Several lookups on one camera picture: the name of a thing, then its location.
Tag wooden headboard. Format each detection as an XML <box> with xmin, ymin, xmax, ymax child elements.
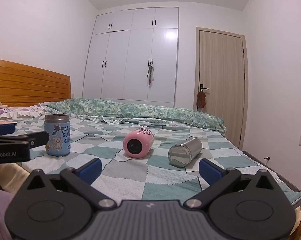
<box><xmin>0</xmin><ymin>58</ymin><xmax>72</xmax><ymax>108</ymax></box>

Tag stainless steel cup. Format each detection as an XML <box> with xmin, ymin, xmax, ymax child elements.
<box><xmin>168</xmin><ymin>137</ymin><xmax>203</xmax><ymax>168</ymax></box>

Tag brown bag on handle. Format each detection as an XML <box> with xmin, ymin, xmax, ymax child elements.
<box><xmin>197</xmin><ymin>91</ymin><xmax>207</xmax><ymax>112</ymax></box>

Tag light wooden door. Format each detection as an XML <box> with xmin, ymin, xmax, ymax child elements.
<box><xmin>195</xmin><ymin>26</ymin><xmax>249</xmax><ymax>151</ymax></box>

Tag person's left forearm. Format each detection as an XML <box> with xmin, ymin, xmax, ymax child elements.
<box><xmin>0</xmin><ymin>162</ymin><xmax>31</xmax><ymax>196</ymax></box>

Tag green floral quilt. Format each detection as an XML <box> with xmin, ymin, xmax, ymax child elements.
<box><xmin>44</xmin><ymin>97</ymin><xmax>227</xmax><ymax>137</ymax></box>

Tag white wardrobe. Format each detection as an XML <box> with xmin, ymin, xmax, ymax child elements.
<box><xmin>82</xmin><ymin>7</ymin><xmax>179</xmax><ymax>108</ymax></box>

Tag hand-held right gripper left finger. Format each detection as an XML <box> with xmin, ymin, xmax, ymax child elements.
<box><xmin>20</xmin><ymin>158</ymin><xmax>118</xmax><ymax>209</ymax></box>

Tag blue cartoon print cup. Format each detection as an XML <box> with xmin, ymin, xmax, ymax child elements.
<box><xmin>44</xmin><ymin>113</ymin><xmax>71</xmax><ymax>157</ymax></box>

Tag hanging keys and charms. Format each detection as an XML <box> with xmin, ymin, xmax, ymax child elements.
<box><xmin>147</xmin><ymin>59</ymin><xmax>155</xmax><ymax>86</ymax></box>

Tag purple floral pillow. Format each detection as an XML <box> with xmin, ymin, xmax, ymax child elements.
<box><xmin>0</xmin><ymin>104</ymin><xmax>51</xmax><ymax>121</ymax></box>

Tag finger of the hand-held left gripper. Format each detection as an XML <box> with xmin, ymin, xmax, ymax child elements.
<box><xmin>0</xmin><ymin>131</ymin><xmax>50</xmax><ymax>149</ymax></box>
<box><xmin>0</xmin><ymin>122</ymin><xmax>18</xmax><ymax>136</ymax></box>

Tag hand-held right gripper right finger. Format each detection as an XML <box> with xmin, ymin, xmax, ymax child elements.
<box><xmin>185</xmin><ymin>158</ymin><xmax>284</xmax><ymax>209</ymax></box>

